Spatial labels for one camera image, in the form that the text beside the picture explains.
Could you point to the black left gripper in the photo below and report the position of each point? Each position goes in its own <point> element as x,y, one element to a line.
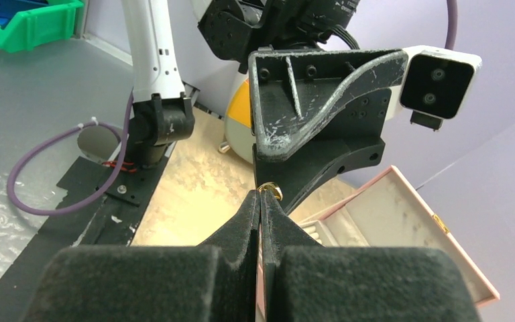
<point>315,114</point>

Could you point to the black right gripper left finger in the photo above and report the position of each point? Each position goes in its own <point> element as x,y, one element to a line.
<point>213,281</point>

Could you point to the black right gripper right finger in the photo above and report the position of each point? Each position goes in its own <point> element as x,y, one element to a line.
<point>304,281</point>

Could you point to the gold ear stud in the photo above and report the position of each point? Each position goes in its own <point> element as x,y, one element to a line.
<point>273,188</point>

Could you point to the pink jewelry box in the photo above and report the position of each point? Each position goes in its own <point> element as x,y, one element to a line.
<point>387,211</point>

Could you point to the white cylinder orange lid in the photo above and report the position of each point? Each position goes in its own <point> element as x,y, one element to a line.
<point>238,137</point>

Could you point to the green plastic bin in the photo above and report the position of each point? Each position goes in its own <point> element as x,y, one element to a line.
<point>25,25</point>

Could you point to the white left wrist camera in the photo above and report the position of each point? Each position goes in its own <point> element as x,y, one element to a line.
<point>436,84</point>

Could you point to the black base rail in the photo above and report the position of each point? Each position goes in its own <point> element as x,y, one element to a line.
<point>111,220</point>

